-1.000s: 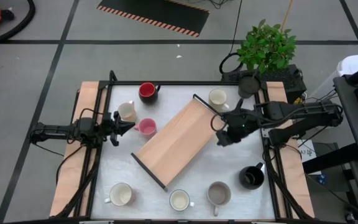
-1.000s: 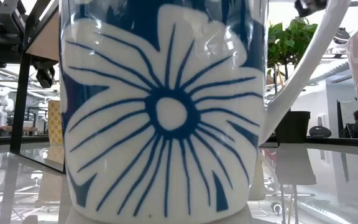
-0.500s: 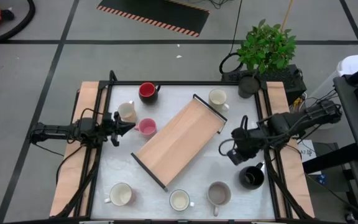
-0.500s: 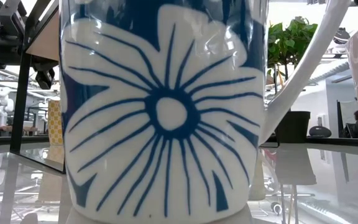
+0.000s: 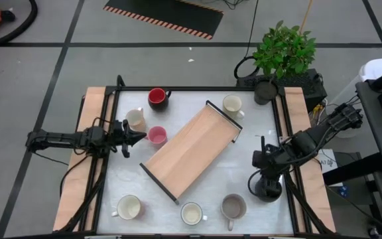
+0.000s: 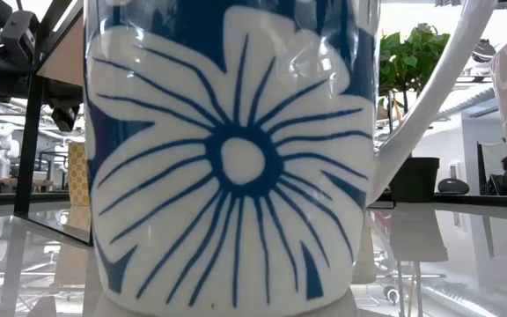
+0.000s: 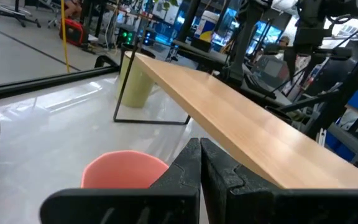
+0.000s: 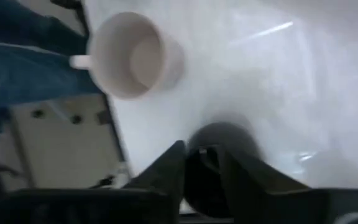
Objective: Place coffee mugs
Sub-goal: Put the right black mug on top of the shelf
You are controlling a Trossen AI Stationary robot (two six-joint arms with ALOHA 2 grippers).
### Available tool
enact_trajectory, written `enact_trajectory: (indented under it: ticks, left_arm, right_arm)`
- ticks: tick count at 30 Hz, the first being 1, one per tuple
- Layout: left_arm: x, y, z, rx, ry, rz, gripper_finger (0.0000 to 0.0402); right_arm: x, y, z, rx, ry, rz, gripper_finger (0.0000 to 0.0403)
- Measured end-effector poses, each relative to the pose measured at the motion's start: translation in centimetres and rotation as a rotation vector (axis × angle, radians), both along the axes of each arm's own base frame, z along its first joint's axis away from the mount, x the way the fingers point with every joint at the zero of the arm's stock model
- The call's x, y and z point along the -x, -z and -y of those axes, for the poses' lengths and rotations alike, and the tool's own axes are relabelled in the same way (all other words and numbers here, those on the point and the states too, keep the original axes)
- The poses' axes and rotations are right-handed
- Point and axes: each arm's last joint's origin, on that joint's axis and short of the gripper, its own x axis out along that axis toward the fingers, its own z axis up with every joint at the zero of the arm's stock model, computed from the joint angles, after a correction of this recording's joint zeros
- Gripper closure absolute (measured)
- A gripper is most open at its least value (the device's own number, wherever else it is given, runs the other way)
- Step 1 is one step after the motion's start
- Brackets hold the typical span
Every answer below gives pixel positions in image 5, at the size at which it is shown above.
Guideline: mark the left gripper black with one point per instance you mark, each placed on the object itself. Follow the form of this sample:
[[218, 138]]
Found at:
[[124, 137]]

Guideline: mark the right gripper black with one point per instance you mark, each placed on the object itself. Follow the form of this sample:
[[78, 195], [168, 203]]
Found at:
[[272, 162]]

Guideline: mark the peach mug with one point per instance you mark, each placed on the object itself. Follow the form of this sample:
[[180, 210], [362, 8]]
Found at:
[[135, 119]]

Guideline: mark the pink mug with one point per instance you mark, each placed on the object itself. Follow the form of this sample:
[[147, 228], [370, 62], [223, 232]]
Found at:
[[158, 135]]

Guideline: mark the all-black mug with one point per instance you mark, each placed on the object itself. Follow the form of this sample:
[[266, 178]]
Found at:
[[269, 193]]

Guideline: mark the black mug with red inside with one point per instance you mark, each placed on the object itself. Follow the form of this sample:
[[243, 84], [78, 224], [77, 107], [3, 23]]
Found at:
[[157, 98]]

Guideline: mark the grey mug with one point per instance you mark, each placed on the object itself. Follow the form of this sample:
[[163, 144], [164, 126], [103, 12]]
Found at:
[[233, 207]]

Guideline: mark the cream mug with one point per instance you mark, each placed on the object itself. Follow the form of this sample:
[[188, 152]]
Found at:
[[232, 105], [128, 206]]

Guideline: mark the white mug with blue rim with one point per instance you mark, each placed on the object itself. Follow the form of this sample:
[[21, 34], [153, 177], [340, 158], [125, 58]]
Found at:
[[191, 213]]

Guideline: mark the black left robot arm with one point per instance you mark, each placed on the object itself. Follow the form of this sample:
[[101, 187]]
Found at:
[[58, 137]]

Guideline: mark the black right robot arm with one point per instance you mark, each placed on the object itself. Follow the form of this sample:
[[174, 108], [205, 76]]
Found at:
[[310, 139]]

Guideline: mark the light wooden side board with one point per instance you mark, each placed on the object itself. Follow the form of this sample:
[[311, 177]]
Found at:
[[75, 186], [313, 186]]

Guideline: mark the white paper sheet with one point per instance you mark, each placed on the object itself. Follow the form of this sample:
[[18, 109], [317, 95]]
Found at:
[[328, 164]]

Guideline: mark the green leafy plant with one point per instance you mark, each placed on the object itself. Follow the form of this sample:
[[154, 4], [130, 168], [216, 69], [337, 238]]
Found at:
[[285, 49]]

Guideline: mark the black hazard-striped floor mat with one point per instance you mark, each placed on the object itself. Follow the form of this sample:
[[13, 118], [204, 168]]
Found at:
[[164, 13]]

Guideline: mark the white waste bin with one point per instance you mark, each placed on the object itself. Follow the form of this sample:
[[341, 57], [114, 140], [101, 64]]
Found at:
[[376, 68]]

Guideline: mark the yellow stick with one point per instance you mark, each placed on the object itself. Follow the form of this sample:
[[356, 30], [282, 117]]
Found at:
[[307, 11]]

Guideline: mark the black table frame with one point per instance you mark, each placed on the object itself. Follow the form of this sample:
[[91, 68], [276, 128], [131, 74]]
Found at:
[[194, 88]]

